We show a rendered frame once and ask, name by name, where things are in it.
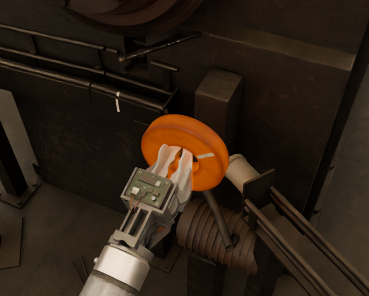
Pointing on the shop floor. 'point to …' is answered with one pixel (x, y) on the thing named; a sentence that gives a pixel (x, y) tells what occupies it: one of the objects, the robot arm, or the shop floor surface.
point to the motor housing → (213, 247)
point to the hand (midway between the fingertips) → (184, 148)
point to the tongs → (78, 272)
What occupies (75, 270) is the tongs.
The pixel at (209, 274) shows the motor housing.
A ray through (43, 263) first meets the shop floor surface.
